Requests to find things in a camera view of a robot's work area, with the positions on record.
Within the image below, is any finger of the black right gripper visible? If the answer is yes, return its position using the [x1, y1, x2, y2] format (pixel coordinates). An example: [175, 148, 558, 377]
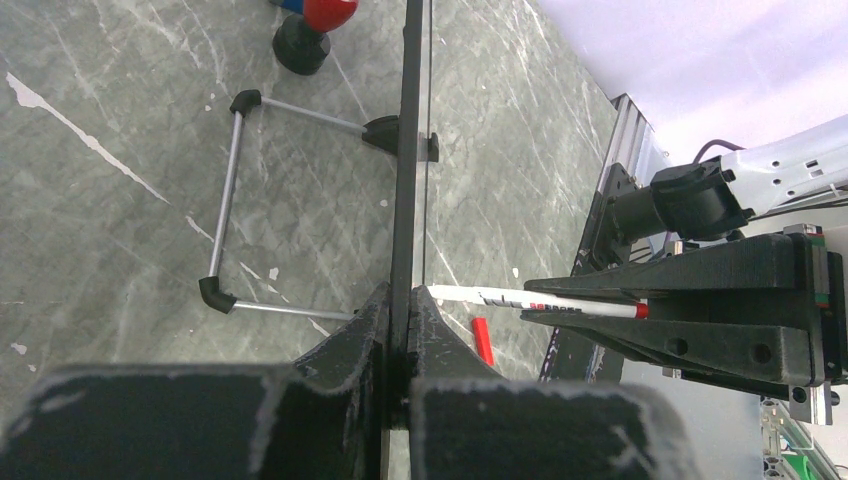
[522, 301, 818, 399]
[524, 234, 803, 300]

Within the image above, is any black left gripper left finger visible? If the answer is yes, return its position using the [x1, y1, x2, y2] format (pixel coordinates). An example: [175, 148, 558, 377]
[1, 284, 390, 479]

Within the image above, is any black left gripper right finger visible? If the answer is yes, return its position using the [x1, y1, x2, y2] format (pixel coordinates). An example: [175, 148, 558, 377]
[408, 286, 701, 479]

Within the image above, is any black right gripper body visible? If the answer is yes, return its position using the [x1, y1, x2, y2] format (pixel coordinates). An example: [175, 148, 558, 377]
[782, 224, 847, 426]

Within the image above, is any red marker cap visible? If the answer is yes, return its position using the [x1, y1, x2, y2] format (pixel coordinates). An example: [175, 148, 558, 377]
[471, 317, 495, 366]

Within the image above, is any white marker pen body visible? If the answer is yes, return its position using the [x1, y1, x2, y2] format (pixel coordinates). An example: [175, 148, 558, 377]
[427, 285, 649, 319]

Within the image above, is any black framed whiteboard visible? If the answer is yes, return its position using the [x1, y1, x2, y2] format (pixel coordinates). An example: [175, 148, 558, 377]
[199, 1, 439, 324]

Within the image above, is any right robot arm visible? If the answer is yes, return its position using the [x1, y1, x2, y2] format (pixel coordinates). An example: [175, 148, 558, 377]
[522, 117, 847, 425]

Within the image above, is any red black stamp bottle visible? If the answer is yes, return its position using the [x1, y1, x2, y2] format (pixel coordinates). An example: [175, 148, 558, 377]
[272, 0, 359, 76]

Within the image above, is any blue eraser on table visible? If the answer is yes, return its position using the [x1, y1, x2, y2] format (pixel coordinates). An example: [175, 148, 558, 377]
[269, 0, 304, 15]

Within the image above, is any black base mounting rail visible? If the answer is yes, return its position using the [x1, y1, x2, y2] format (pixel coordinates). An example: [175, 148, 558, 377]
[526, 163, 650, 383]

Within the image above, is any aluminium frame rail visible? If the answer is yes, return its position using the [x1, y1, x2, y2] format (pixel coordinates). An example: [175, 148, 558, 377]
[591, 94, 671, 219]

